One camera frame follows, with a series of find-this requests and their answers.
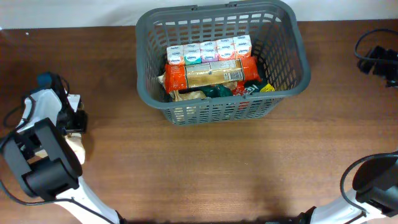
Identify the brown white cookie bag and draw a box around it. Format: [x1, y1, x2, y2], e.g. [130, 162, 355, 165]
[28, 133, 86, 165]

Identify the orange cracker package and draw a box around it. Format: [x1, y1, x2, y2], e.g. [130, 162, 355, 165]
[164, 57, 261, 93]

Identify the beige paper bag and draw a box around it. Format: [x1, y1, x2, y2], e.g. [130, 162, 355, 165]
[157, 73, 207, 121]

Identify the green red snack bag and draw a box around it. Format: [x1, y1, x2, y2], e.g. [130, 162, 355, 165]
[196, 80, 275, 98]

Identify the white tissue multipack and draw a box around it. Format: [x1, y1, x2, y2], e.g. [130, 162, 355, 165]
[167, 35, 252, 65]

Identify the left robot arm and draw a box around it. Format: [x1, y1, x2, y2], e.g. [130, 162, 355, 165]
[1, 72, 127, 223]

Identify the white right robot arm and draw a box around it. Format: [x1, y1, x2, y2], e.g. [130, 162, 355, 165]
[289, 44, 397, 223]

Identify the grey plastic basket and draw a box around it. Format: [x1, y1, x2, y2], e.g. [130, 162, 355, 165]
[136, 0, 311, 125]

